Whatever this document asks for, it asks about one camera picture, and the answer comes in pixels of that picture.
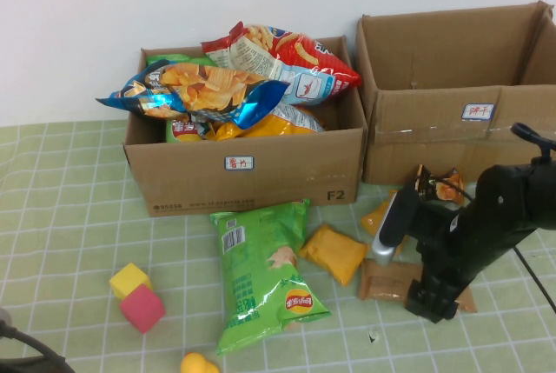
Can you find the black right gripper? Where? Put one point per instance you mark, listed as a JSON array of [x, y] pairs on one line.
[[443, 255]]

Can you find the long brown snack packet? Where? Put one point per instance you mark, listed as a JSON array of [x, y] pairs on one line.
[[386, 281]]

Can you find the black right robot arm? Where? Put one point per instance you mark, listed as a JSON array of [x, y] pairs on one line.
[[512, 199]]

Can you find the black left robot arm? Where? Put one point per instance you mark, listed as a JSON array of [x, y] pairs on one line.
[[26, 366]]

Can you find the small black orange snack packet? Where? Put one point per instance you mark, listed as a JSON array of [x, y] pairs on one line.
[[447, 192]]

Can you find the red fries snack bag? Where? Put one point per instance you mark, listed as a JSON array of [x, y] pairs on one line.
[[313, 55]]

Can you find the large taped cardboard box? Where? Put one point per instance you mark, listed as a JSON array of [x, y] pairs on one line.
[[417, 138]]

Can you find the large green Lay's chip bag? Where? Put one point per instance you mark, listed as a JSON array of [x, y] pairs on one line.
[[256, 268]]

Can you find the cardboard box marked F2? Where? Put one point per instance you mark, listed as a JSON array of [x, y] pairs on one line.
[[282, 173]]

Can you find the yellow chip bag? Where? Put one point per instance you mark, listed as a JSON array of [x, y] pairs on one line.
[[278, 125]]

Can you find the yellow rubber duck toy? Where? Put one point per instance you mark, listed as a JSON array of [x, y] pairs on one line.
[[195, 365]]

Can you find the pink foam cube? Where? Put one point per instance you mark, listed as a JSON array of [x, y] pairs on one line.
[[141, 308]]

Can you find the green bag with red label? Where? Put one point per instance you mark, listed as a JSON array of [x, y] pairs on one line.
[[182, 129]]

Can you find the yellow foam cube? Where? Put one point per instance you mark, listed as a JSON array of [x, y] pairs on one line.
[[128, 277]]

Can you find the blue chip bag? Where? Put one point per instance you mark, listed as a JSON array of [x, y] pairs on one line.
[[208, 86]]

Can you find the green checkered tablecloth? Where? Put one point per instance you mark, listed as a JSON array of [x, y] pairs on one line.
[[87, 225]]

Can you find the plain green chip bag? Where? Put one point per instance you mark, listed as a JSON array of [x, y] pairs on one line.
[[174, 59]]

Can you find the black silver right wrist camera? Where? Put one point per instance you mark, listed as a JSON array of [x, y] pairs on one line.
[[395, 225]]

